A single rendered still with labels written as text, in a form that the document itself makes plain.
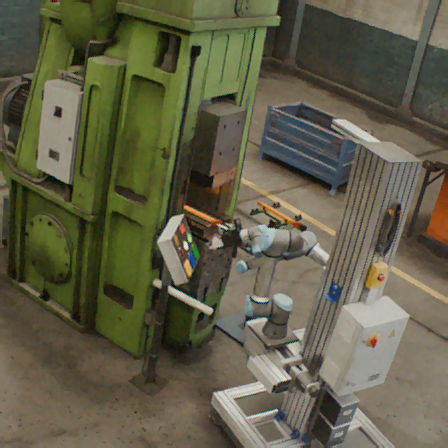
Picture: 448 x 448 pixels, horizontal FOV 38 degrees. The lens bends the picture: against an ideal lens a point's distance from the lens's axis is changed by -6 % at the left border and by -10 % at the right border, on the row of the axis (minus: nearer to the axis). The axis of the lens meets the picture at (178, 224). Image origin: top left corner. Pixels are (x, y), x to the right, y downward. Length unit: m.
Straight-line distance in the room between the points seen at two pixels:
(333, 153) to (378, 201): 4.77
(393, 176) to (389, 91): 9.06
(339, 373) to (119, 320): 1.82
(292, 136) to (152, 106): 4.31
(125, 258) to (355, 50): 8.78
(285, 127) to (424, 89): 4.21
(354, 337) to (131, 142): 1.88
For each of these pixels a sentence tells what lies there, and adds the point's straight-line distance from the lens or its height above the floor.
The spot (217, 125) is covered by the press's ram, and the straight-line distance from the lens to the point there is 4.20.
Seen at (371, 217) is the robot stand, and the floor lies 1.73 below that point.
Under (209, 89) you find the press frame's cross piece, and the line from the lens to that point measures 4.25.
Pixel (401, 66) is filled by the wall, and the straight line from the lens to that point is 12.21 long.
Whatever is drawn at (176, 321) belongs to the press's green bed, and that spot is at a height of 0.24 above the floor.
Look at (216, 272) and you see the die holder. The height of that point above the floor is 0.64.
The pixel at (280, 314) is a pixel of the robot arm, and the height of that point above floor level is 0.98.
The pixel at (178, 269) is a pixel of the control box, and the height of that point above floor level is 1.03.
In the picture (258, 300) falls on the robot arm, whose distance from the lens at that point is 3.76.
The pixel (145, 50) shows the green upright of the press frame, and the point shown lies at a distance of 4.14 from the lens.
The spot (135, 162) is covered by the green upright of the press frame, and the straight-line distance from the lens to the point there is 4.39.
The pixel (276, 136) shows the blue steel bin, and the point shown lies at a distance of 8.49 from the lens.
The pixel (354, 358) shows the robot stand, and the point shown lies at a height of 1.03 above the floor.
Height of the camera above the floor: 3.03
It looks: 27 degrees down
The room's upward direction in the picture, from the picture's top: 9 degrees clockwise
